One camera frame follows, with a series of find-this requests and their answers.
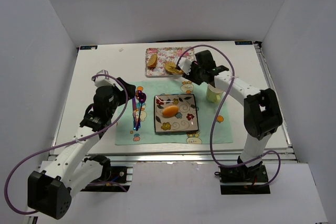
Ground sliced bread piece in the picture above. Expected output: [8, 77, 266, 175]
[164, 62, 177, 74]

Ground orange glossy bread roll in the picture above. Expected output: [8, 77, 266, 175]
[162, 105, 179, 118]

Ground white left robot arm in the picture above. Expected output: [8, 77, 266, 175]
[27, 74, 136, 219]

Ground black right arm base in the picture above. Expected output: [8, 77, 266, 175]
[214, 162, 270, 195]

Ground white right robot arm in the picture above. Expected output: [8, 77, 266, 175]
[176, 50, 283, 169]

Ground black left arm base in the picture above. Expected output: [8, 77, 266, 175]
[81, 155, 131, 193]

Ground small bread slice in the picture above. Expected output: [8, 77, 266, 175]
[146, 54, 158, 68]

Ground pale yellow mug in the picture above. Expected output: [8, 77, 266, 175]
[206, 84, 224, 103]

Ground iridescent purple knife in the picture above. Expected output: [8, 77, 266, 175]
[132, 97, 138, 130]

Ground floral serving tray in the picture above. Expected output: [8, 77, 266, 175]
[145, 47, 189, 78]

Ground iridescent purple spoon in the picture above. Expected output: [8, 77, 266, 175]
[135, 91, 146, 131]

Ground square floral ceramic plate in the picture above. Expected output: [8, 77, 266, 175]
[154, 93, 199, 134]

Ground mint green cartoon placemat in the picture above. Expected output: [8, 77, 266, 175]
[114, 79, 233, 145]

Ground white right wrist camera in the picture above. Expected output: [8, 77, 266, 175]
[176, 58, 192, 75]

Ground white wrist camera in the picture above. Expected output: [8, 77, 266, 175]
[91, 70, 115, 88]
[176, 58, 192, 75]

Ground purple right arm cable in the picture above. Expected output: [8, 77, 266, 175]
[176, 45, 281, 187]

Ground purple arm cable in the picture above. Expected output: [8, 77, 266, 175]
[176, 45, 281, 187]
[3, 73, 130, 216]

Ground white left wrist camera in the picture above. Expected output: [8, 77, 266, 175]
[91, 70, 115, 88]

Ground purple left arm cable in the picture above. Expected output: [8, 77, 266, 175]
[3, 73, 130, 216]

